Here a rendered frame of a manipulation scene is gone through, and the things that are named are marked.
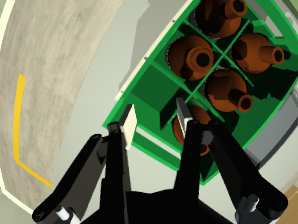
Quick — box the grey rectangular tray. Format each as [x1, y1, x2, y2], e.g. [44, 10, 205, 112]
[244, 89, 298, 171]

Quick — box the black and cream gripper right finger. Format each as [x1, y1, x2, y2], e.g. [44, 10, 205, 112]
[163, 97, 288, 224]

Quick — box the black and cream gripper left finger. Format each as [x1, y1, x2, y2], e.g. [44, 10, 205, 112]
[32, 104, 137, 224]

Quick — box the green bottle crate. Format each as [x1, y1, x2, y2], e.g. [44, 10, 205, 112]
[102, 0, 298, 172]

